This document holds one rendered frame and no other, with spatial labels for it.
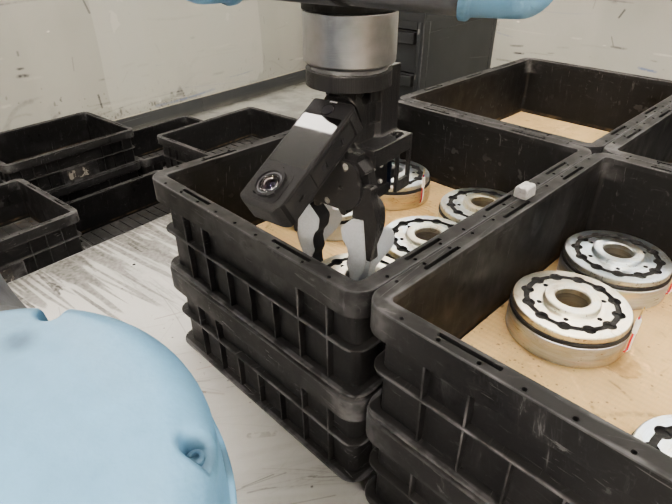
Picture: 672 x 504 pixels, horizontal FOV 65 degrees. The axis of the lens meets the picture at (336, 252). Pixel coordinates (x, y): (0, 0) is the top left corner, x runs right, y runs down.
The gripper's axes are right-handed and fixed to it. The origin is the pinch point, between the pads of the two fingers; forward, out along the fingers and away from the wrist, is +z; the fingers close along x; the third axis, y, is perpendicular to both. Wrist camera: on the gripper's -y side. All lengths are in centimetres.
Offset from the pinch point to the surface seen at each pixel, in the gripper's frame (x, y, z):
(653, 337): -26.7, 13.1, 2.0
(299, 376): -3.3, -9.0, 4.1
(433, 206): 2.0, 23.7, 2.0
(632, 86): -10, 69, -6
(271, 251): -0.6, -8.7, -7.7
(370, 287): -9.9, -8.1, -8.0
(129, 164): 126, 51, 37
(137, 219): 109, 40, 47
